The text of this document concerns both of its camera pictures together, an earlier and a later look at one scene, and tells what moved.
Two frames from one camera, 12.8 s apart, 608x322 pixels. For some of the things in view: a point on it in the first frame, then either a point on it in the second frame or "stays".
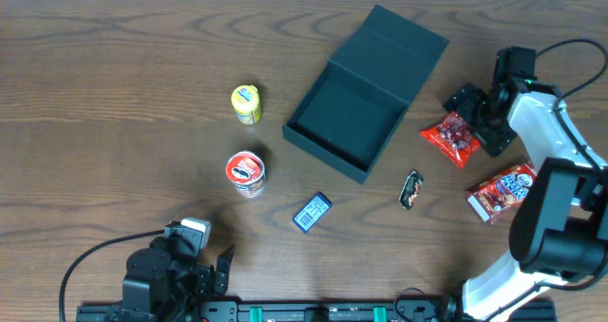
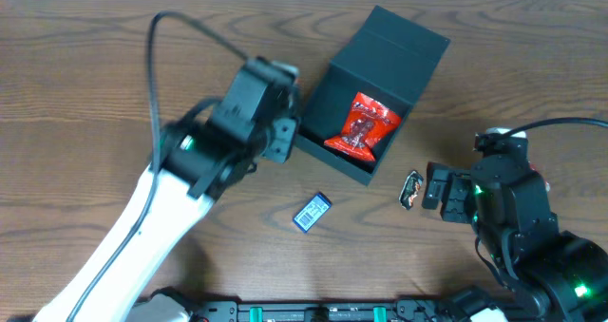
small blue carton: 312,212 stays
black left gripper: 204,274 → 283,138
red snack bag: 453,136 → 367,123
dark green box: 351,113 stays
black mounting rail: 300,312 stays
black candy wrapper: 409,189 stays
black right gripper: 475,111 → 456,197
